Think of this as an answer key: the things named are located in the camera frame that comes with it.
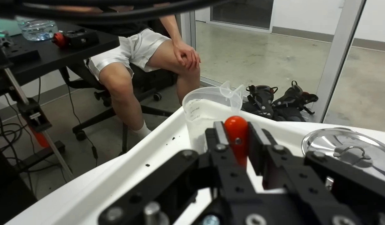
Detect seated person in white shorts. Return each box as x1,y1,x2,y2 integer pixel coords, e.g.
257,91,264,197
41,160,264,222
86,13,202,143

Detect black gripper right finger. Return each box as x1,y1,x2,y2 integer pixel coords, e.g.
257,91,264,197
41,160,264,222
246,121,385,225

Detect black device with red knob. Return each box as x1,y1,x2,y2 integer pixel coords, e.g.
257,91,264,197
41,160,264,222
51,27,100,50

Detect black floor cables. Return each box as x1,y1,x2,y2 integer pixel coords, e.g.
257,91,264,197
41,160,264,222
0,105,37,197

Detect grey metal frame post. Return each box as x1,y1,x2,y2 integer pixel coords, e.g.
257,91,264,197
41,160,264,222
314,0,367,122

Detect grey stand leg with clamp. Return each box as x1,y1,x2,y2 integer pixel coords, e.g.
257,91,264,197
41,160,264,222
2,66,76,181

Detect bare person hand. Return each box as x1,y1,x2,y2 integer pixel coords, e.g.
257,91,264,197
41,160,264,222
171,38,202,72

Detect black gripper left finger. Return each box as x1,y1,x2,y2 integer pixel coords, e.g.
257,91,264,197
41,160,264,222
97,121,260,225

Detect clear plastic cup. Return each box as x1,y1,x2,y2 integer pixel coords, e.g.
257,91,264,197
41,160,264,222
181,80,246,153

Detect black desk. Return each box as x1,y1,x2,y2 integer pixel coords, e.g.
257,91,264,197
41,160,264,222
0,17,121,98

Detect black tool pile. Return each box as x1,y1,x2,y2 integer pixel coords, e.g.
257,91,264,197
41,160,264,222
241,80,320,122

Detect bare person forearm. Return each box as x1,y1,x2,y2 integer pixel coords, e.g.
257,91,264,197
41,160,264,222
159,13,184,45

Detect red handled steel spoon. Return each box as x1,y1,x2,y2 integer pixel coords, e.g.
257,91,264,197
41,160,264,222
222,115,252,168

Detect white rectangular tray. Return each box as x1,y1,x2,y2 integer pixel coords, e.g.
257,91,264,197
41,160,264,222
4,97,385,225

